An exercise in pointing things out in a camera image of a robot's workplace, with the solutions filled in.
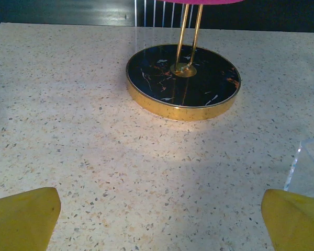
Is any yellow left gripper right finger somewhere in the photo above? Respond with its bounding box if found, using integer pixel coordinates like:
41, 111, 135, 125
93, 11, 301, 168
261, 189, 314, 251

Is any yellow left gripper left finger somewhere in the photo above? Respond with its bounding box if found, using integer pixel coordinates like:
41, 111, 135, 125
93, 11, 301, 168
0, 187, 62, 251

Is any clear acrylic card box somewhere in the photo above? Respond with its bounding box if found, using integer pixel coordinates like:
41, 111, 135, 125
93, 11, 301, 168
284, 138, 314, 202

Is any gold glass rack, black base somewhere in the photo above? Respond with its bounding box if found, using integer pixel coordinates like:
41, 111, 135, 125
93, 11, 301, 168
125, 3, 242, 122

